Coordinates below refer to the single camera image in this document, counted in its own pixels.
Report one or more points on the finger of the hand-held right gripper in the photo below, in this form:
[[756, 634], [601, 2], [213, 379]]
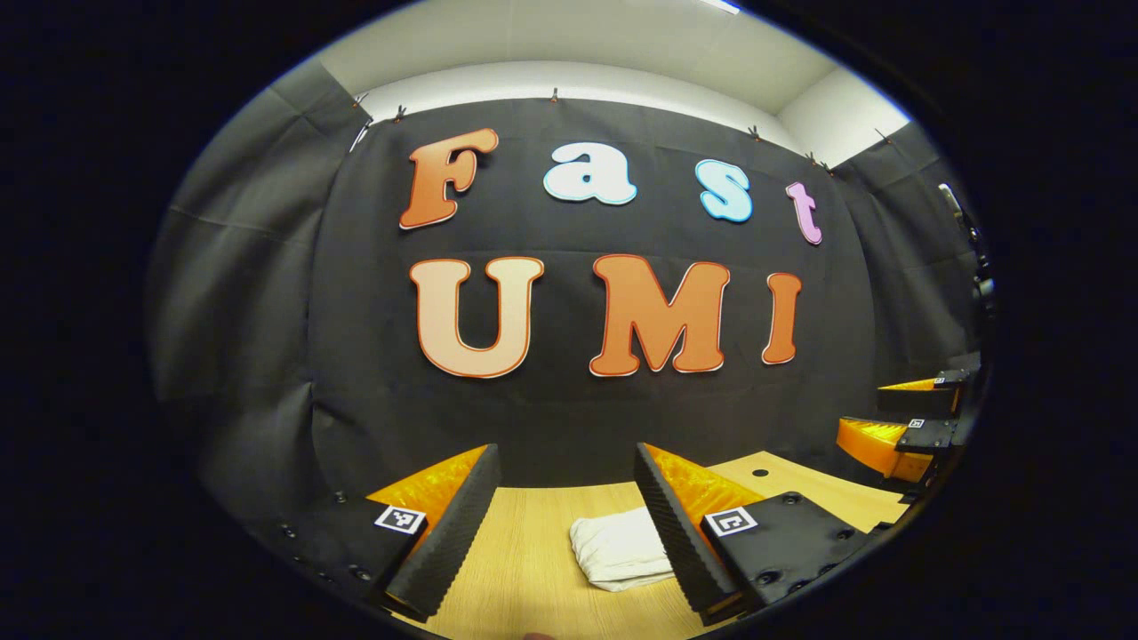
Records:
[[880, 444], [925, 396]]

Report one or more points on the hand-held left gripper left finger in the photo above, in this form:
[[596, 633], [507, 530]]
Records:
[[458, 524]]

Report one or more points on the ceiling light panel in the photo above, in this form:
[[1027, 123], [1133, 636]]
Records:
[[720, 4]]

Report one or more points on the dark metal stand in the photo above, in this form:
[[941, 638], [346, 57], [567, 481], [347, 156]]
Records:
[[978, 267]]

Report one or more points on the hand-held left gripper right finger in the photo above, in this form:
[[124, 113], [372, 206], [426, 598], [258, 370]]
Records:
[[676, 529]]

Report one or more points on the white jeans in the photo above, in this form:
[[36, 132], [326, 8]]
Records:
[[618, 551]]

